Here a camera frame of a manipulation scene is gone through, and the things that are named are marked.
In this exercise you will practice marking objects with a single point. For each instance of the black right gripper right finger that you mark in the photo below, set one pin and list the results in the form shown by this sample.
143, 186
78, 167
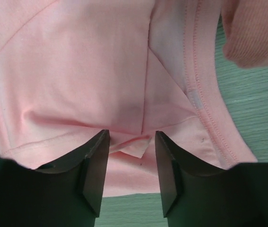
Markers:
195, 193

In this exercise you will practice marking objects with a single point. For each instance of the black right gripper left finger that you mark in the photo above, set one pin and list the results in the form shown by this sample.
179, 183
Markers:
66, 192

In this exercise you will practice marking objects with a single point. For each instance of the light pink t shirt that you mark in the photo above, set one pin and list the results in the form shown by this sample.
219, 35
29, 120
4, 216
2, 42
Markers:
70, 68

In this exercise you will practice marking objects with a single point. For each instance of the folded salmon t shirt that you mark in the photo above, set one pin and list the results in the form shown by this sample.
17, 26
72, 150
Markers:
245, 24

